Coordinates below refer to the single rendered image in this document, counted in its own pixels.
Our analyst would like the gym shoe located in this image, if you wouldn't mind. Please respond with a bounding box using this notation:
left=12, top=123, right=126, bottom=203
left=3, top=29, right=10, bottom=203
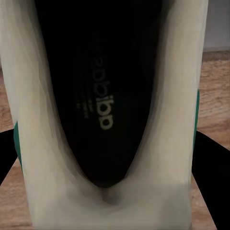
left=0, top=0, right=208, bottom=230

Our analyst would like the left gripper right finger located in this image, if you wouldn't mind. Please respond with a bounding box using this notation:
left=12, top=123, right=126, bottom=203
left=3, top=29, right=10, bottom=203
left=191, top=131, right=230, bottom=230

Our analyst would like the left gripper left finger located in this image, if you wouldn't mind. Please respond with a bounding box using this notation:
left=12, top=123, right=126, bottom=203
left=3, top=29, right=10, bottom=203
left=0, top=129, right=18, bottom=185

